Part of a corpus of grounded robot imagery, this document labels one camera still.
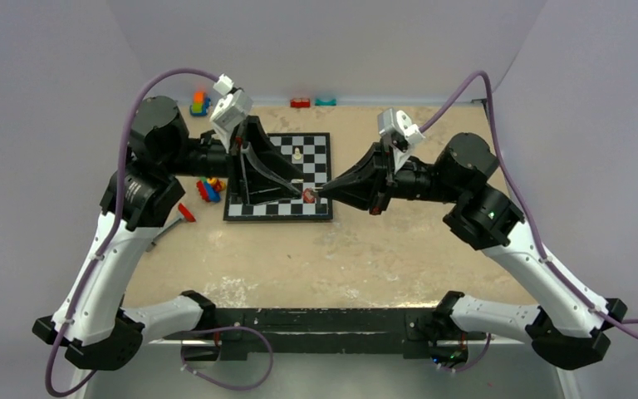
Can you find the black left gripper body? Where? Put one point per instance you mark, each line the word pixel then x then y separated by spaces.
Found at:
pixel 239 174

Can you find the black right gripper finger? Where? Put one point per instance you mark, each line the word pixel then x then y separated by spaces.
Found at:
pixel 361 171
pixel 355 197

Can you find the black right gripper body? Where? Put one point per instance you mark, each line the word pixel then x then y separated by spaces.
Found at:
pixel 389 179

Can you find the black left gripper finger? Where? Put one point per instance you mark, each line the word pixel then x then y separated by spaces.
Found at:
pixel 268 171
pixel 261 193

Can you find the red key tag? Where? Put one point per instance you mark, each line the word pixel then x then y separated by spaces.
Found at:
pixel 309 196

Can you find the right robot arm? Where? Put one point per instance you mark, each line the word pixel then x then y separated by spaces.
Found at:
pixel 566 326

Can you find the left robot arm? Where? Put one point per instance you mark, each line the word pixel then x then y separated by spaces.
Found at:
pixel 97 332

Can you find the colourful toy block pile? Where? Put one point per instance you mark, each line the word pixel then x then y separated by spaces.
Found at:
pixel 210 189

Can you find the red block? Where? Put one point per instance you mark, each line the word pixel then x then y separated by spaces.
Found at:
pixel 300 102

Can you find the black white chessboard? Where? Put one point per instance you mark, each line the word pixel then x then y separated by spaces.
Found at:
pixel 309 152

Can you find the stacked colour blocks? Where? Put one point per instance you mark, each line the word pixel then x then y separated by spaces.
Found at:
pixel 200 104

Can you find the teal block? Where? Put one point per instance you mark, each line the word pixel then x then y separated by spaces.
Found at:
pixel 325 101

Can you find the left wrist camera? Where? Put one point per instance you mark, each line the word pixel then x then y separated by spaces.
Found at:
pixel 230 112

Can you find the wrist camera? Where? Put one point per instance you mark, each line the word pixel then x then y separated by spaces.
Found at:
pixel 230 112
pixel 397 129

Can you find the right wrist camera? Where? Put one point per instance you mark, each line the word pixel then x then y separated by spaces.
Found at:
pixel 397 129

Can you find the red handled tool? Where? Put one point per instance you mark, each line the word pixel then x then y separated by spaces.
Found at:
pixel 183 216

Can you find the black table front rail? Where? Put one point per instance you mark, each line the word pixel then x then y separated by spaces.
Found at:
pixel 408 332

